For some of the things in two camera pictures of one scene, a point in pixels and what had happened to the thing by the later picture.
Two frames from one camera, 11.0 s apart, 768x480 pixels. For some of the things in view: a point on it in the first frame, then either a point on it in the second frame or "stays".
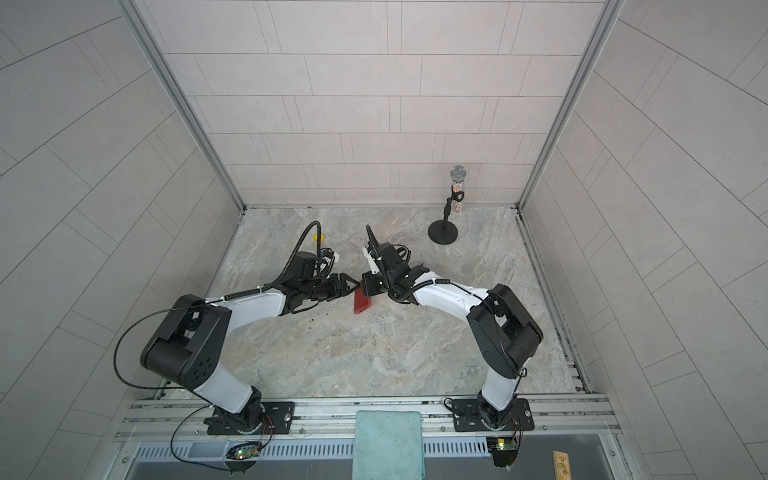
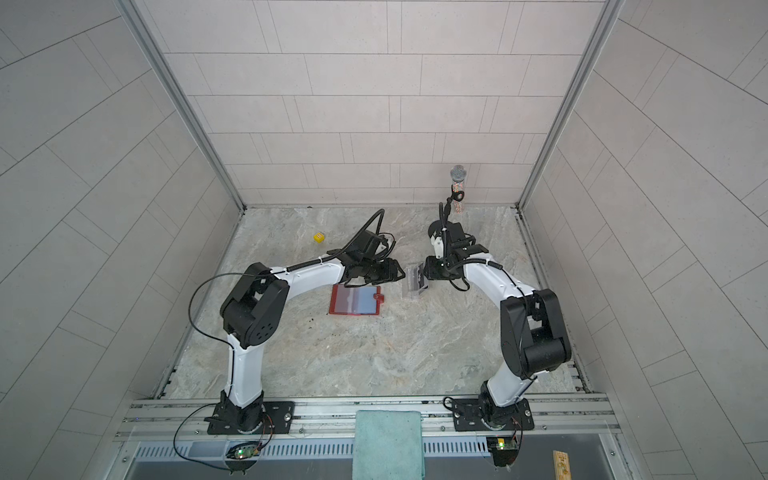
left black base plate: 278,419 stays
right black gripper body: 377,283 to 441,268
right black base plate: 467,416 stays
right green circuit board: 503,450 stays
